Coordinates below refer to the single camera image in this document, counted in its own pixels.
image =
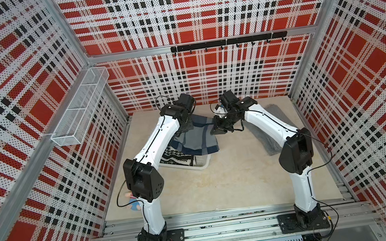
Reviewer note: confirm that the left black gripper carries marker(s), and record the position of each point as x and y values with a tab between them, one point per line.
189	126

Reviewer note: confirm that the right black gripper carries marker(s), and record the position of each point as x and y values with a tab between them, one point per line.
217	129

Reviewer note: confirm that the blue grey plaid scarf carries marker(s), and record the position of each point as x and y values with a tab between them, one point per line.
197	140

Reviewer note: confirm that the white plastic basket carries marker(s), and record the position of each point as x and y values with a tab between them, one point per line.
200	163

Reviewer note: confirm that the black white houndstooth scarf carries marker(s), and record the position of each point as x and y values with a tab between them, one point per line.
175	157

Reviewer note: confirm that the grey knit scarf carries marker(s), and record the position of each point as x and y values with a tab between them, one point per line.
270	126

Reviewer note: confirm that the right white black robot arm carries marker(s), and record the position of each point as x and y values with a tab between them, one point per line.
297	148

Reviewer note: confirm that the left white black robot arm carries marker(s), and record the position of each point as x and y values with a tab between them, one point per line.
141	173

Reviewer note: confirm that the plush doll toy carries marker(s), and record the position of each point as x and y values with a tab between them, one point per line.
132	203

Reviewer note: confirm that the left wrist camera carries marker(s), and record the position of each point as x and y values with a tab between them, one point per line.
186	101

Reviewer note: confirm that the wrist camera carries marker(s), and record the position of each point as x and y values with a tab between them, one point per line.
228	100
186	101

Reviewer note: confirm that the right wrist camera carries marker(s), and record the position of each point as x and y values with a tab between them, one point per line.
228	100

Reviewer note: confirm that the black hook rail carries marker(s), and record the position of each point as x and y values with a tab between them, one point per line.
231	41

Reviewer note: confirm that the aluminium rail frame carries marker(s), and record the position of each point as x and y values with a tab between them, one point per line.
350	221

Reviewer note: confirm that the white wire mesh shelf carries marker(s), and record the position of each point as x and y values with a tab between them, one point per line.
74	124

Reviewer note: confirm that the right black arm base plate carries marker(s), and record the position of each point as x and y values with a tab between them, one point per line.
292	223

